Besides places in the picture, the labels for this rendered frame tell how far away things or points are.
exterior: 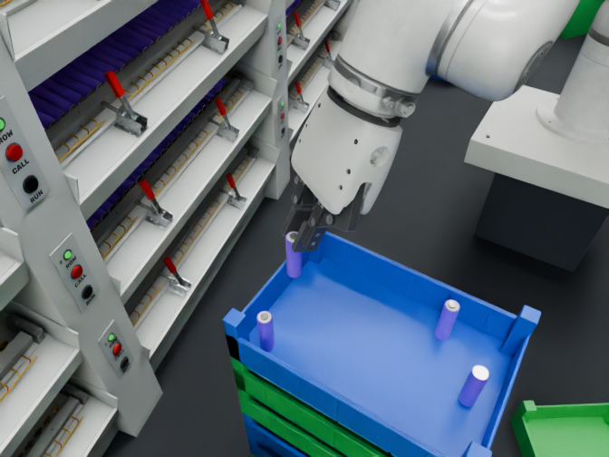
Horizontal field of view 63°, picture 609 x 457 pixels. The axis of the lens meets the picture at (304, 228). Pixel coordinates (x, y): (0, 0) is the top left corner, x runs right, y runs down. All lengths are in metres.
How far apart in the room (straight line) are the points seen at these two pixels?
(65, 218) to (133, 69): 0.28
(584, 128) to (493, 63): 0.81
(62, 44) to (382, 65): 0.36
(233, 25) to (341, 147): 0.61
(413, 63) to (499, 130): 0.73
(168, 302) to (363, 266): 0.47
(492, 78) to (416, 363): 0.35
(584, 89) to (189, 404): 1.01
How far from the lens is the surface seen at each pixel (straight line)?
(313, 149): 0.50
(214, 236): 1.12
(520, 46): 0.42
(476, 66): 0.42
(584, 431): 1.15
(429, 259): 1.28
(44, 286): 0.69
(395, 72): 0.44
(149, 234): 0.89
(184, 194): 0.95
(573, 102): 1.20
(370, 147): 0.45
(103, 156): 0.74
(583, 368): 1.22
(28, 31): 0.63
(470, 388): 0.59
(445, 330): 0.64
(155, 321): 1.01
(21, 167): 0.60
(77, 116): 0.76
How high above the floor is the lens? 0.95
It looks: 46 degrees down
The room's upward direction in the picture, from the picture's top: straight up
